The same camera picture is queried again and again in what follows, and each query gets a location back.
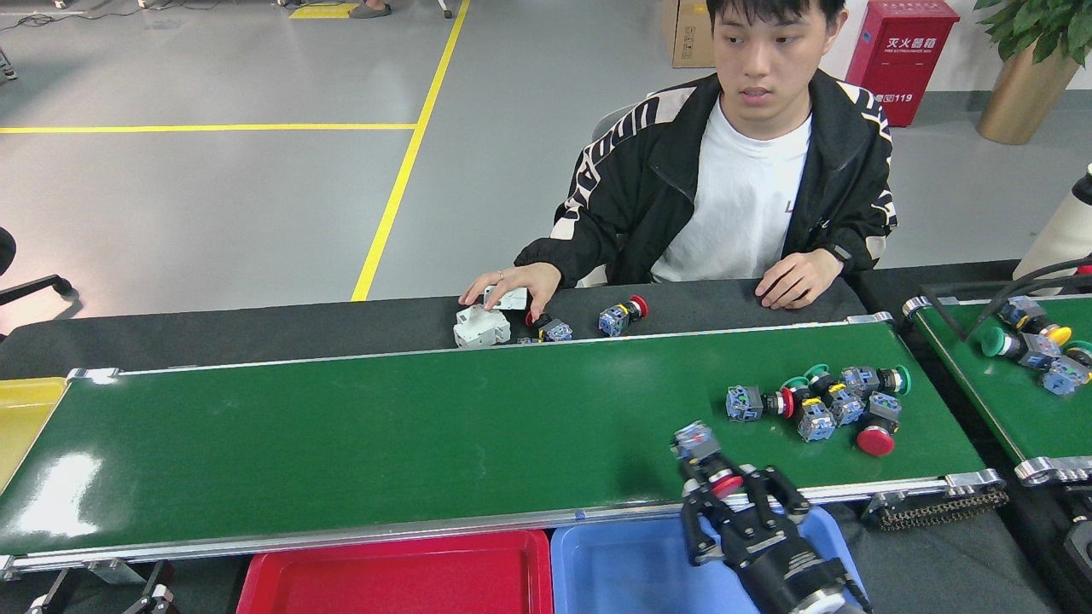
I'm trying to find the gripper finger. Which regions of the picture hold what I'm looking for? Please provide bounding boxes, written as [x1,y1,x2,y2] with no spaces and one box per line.
[26,569,73,614]
[121,559,177,614]

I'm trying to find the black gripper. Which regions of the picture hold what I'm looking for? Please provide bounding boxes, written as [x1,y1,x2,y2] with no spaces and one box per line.
[680,463,855,614]

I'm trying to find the yellow push button switch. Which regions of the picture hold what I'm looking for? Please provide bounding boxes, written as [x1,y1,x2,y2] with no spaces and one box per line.
[996,296,1073,347]

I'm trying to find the blue plastic tray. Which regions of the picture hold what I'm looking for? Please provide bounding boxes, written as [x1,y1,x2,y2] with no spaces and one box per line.
[550,505,871,614]

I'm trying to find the red plastic tray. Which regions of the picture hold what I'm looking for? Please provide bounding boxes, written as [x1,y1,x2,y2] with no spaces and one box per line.
[236,529,555,614]

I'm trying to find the green conveyor belt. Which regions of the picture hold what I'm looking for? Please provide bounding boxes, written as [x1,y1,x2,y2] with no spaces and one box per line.
[0,312,1009,582]
[903,290,1092,487]

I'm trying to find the person's left hand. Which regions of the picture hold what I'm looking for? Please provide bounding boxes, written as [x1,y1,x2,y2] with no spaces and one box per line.
[755,247,845,310]

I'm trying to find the person's right hand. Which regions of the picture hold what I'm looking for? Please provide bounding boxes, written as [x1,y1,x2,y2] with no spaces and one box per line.
[459,262,564,325]

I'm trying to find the yellow plastic bin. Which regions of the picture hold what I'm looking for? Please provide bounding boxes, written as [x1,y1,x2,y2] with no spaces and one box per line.
[0,377,69,494]

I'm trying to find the black office chair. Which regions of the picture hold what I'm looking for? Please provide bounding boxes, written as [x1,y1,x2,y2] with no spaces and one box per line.
[0,226,76,308]

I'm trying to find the person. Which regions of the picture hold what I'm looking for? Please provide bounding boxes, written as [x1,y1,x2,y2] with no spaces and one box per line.
[459,0,899,325]

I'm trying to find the black joystick controller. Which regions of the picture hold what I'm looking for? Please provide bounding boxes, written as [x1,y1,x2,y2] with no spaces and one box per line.
[1058,503,1092,598]

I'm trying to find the white insulated bottle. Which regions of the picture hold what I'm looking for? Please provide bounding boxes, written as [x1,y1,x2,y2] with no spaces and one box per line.
[1013,164,1092,295]

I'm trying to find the cardboard box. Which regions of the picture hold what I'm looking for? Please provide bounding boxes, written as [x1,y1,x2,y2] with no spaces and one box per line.
[664,0,717,69]

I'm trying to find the red fire extinguisher box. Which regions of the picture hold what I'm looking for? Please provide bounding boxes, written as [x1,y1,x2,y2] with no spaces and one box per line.
[845,0,961,129]

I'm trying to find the potted plant in gold pot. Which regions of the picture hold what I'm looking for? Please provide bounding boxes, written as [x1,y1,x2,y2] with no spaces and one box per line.
[973,0,1092,146]

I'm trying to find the black drive chain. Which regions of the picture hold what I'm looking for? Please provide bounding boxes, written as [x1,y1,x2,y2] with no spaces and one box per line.
[862,488,1012,531]

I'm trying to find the black cable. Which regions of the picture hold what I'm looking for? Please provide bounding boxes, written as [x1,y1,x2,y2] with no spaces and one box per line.
[921,254,1092,344]

